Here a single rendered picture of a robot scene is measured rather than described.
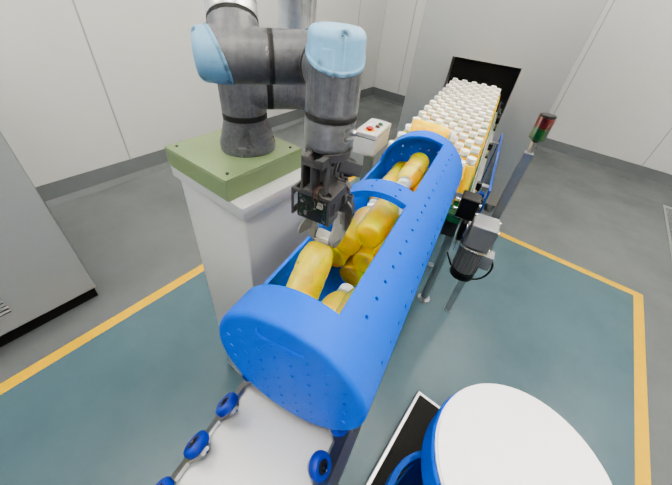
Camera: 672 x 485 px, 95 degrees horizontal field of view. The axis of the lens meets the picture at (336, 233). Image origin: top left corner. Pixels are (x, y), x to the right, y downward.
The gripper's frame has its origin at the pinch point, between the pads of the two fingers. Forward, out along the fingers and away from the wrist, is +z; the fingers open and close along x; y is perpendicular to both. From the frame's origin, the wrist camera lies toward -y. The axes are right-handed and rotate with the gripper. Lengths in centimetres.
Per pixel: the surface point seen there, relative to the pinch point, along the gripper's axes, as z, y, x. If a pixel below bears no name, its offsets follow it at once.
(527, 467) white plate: 17, 14, 45
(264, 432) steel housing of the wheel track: 27.8, 27.5, 3.7
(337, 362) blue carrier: -0.2, 22.4, 13.8
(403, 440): 106, -15, 37
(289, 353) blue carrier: 3.0, 23.0, 6.6
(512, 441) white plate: 16.9, 11.4, 43.0
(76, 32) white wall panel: 8, -105, -256
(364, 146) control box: 17, -80, -23
